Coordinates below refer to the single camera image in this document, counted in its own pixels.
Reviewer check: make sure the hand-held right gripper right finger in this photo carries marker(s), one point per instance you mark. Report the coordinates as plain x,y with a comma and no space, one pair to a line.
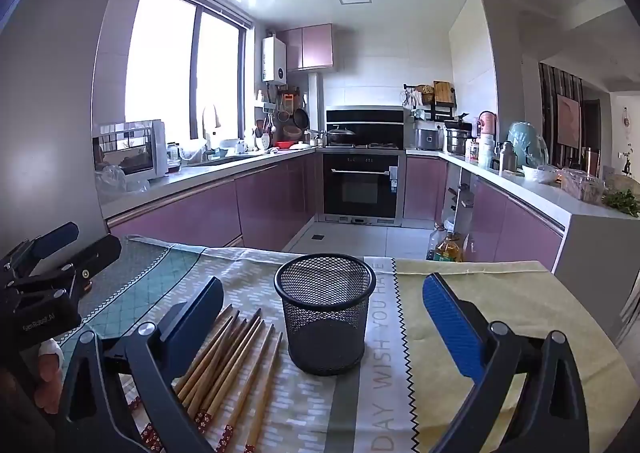
450,328

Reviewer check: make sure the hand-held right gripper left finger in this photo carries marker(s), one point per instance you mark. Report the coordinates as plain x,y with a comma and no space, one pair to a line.
195,328

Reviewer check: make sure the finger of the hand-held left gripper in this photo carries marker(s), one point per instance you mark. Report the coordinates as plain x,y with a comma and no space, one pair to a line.
55,238
97,255

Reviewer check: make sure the row of wooden chopsticks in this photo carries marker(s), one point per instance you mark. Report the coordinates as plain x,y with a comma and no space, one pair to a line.
220,363

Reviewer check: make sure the black mesh utensil holder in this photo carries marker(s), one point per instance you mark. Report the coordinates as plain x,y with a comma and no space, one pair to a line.
325,323

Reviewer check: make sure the person's left hand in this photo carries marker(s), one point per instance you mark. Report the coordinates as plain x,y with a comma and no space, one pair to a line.
48,373

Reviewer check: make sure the clear plastic bag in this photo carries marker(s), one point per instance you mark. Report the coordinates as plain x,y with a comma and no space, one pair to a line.
117,180

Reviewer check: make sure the yellow cooking oil bottle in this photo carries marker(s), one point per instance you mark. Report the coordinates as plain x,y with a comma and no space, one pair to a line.
448,249

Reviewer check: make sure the pink base cabinets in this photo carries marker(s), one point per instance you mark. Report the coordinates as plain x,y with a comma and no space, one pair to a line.
200,208
500,223

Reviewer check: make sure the white countertop oven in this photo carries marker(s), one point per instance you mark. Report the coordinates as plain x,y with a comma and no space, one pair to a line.
132,148

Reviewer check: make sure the kitchen knives rack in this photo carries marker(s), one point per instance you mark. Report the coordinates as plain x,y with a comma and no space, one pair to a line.
460,195

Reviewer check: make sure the patterned tablecloth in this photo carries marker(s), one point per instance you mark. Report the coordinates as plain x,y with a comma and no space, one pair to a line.
325,408

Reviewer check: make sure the built-in black oven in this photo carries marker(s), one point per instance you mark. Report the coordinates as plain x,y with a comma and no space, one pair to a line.
361,185

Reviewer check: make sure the white bowl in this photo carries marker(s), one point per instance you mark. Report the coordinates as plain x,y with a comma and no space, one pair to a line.
540,175

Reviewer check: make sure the steel thermos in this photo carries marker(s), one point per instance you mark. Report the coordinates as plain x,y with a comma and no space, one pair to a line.
508,158

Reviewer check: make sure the steel stock pot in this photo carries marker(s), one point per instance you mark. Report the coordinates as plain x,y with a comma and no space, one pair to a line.
459,142

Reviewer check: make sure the silver rice cooker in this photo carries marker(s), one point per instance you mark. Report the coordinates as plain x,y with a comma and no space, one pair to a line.
429,139

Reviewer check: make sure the clear plastic container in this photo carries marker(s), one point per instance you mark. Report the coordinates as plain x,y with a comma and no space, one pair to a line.
582,187

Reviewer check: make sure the kitchen window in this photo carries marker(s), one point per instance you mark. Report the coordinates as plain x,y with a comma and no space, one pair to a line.
160,63

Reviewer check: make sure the red bowl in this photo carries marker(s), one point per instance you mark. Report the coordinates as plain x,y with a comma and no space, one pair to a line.
283,145

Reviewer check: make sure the pink electric kettle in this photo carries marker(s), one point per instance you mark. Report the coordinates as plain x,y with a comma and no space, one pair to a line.
487,124

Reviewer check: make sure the green leafy vegetables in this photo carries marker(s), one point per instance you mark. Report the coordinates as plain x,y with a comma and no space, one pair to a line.
622,203

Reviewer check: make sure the black range hood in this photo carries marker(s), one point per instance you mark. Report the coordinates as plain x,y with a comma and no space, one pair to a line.
365,123

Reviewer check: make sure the wok with lid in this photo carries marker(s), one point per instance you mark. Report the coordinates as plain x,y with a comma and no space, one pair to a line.
341,133

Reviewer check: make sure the hanging frying pan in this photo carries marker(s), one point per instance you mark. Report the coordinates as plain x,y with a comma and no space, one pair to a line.
300,118

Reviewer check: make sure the wooden cutting board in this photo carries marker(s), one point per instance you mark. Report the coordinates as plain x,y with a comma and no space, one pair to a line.
443,93

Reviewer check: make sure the white water heater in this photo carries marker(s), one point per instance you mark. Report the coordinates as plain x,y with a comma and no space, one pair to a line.
274,58

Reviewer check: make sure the black wall shelf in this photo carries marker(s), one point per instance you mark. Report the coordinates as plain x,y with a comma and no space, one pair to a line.
430,103

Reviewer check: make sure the wall utensil rack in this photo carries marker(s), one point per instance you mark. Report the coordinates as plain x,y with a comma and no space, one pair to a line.
275,108

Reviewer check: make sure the framed wall picture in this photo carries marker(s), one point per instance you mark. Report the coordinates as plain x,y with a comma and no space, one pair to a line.
568,120

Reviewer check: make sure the pink wall cabinet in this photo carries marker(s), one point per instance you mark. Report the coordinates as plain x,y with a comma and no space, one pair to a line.
310,47

